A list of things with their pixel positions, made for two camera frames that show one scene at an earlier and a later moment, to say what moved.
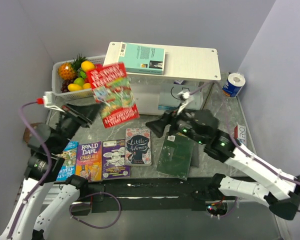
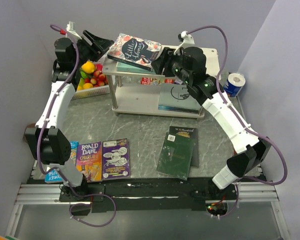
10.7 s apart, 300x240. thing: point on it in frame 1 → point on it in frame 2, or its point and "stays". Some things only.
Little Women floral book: [138, 147] → [134, 51]
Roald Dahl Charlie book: [89, 161] stays
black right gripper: [158, 126] → [166, 57]
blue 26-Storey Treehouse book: [69, 167] stays
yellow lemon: [87, 65] stays
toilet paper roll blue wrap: [233, 84] stays
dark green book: [176, 155] stays
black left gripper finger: [86, 112] → [100, 45]
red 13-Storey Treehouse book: [112, 94] → [151, 81]
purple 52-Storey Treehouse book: [113, 160] stays
